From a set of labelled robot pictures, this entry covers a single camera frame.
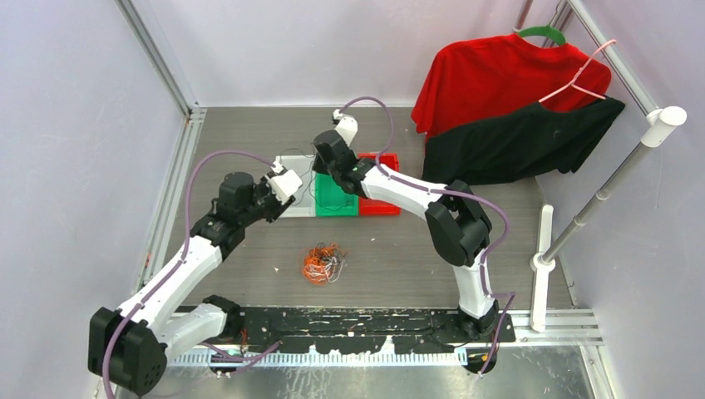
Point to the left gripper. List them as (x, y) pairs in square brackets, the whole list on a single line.
[(278, 206)]

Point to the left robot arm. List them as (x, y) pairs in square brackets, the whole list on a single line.
[(132, 345)]

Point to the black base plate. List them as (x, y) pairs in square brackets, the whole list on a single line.
[(358, 330)]

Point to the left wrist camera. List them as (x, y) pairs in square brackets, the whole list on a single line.
[(284, 182)]

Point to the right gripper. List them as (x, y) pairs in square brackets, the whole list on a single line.
[(318, 165)]

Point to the red plastic bin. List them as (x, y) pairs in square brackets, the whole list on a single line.
[(377, 204)]

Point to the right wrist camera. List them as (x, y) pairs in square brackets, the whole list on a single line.
[(345, 125)]

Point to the metal clothes rack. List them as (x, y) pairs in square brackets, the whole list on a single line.
[(638, 261)]

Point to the white plastic bin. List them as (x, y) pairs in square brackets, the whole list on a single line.
[(304, 204)]

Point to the black t-shirt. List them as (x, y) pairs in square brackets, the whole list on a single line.
[(525, 143)]

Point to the green plastic bin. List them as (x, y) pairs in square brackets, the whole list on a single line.
[(331, 200)]

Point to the red t-shirt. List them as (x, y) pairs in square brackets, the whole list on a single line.
[(492, 76)]

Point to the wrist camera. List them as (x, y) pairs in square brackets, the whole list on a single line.
[(284, 182), (345, 125)]

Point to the green clothes hanger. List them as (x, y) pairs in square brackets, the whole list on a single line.
[(546, 31)]

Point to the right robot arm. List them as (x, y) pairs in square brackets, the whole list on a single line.
[(458, 225)]

